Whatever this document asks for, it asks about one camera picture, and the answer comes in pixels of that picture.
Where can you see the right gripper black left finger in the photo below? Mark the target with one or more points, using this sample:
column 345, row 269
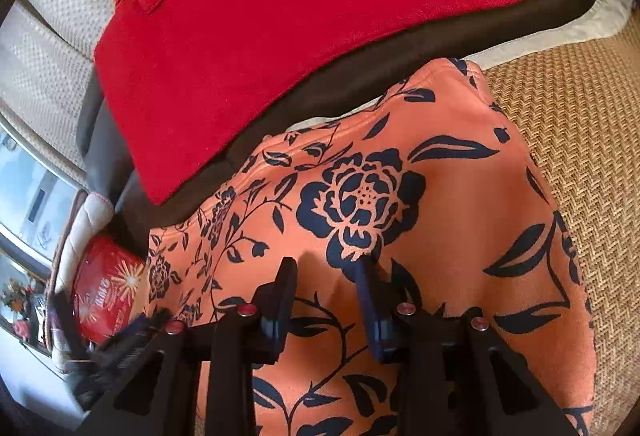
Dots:
column 158, row 393

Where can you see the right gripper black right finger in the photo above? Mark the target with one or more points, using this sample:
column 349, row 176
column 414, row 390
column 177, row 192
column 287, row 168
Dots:
column 456, row 375

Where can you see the orange floral garment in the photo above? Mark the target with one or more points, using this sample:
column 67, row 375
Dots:
column 436, row 181

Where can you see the red gift box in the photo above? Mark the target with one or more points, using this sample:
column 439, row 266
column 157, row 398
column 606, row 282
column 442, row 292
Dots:
column 106, row 284

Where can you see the dark brown headboard cushion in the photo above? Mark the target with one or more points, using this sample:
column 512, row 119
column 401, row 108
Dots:
column 337, row 87

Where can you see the white quilted cushion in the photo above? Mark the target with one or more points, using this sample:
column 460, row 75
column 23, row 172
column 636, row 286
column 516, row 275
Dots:
column 89, row 214

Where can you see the woven bamboo bed mat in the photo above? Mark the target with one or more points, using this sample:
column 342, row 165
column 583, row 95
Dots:
column 574, row 93

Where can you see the red folded garment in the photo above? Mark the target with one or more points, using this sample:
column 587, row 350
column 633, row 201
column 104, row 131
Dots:
column 300, row 26

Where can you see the beige curtain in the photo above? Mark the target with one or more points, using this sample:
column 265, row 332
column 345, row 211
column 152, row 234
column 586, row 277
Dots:
column 47, row 60

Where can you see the window frame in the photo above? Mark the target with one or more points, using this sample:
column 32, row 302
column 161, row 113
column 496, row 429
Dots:
column 35, row 204

